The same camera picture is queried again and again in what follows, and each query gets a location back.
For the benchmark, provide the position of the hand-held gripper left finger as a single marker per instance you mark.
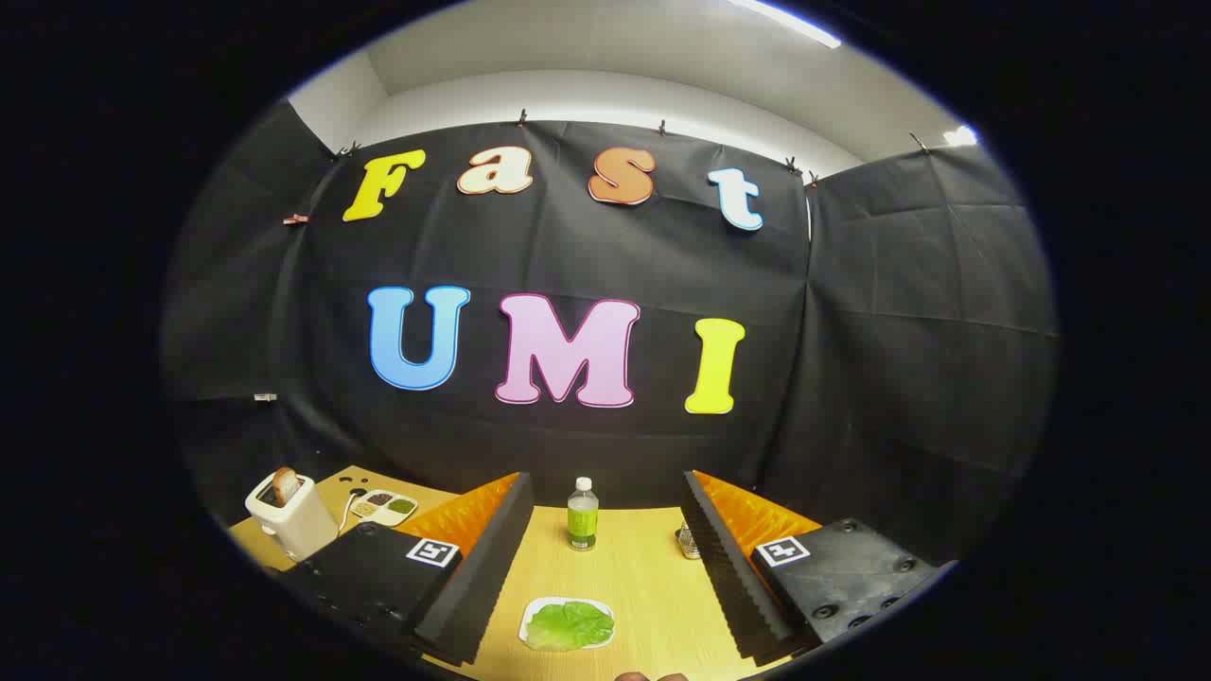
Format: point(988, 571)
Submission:
point(492, 567)

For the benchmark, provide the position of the green lettuce leaf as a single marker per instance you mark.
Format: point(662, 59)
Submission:
point(568, 626)

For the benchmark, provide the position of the pile of green beans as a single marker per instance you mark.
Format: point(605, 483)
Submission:
point(401, 506)

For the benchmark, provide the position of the small metal rack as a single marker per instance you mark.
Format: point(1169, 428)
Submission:
point(688, 542)

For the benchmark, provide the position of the white divided dish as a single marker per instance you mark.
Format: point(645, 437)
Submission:
point(383, 516)

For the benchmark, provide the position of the green label plastic bottle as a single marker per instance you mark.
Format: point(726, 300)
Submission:
point(582, 520)

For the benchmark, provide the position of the white leaf-shaped plate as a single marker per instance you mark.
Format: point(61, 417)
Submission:
point(533, 608)

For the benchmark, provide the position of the white toaster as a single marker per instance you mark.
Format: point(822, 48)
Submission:
point(303, 525)

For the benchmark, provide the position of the toasted bread slice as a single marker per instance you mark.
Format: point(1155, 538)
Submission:
point(285, 486)

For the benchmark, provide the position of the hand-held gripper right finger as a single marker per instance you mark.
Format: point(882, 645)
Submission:
point(728, 577)

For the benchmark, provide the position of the small ceiling light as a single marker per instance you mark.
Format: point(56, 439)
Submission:
point(960, 136)

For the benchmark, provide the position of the black backdrop cloth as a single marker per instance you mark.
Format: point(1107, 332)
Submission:
point(568, 246)

